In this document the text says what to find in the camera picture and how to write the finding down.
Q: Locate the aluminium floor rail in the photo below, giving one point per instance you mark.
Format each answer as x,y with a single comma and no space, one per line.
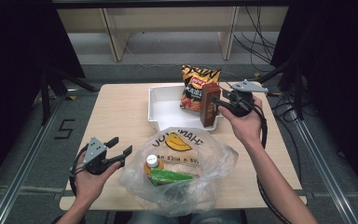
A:
326,174
21,168

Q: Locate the black curtain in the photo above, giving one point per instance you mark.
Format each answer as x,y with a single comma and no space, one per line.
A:
15,62
338,77

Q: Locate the beige background desk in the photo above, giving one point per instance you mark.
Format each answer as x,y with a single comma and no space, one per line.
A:
174,18

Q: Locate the brown cookie box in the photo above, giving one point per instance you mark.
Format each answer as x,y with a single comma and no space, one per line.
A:
209,105

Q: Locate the clear plastic bag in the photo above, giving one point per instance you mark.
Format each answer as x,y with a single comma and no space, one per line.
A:
217,158

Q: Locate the person's legs in jeans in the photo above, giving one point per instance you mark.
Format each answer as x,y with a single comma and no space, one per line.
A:
199,219

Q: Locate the person's left hand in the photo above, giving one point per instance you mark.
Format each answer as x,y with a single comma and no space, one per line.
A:
90,186

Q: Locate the green snack packet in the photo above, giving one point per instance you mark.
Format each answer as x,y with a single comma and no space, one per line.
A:
171,176

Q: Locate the yellow black chip bag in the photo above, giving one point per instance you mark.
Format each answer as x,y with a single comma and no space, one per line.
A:
195,84

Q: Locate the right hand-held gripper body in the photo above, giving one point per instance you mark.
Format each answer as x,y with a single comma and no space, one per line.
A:
247,87

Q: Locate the white plastic bin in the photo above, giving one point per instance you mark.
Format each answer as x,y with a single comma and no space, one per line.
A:
167,109

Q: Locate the orange drink bottle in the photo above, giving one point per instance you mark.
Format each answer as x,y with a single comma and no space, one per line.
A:
151,161

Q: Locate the person's right hand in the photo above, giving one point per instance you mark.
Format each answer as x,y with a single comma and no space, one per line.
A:
245,127

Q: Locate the black metal stand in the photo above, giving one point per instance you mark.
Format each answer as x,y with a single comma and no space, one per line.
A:
297,93
45,96

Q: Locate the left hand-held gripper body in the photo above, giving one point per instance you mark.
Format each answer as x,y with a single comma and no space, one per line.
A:
94,152

